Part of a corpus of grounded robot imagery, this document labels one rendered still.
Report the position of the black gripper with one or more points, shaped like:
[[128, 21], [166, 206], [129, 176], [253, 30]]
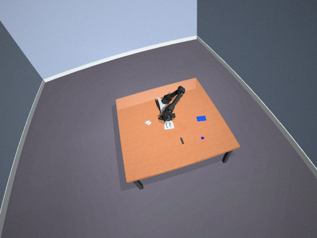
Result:
[[172, 115]]

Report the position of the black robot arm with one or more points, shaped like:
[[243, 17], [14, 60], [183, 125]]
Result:
[[171, 106]]

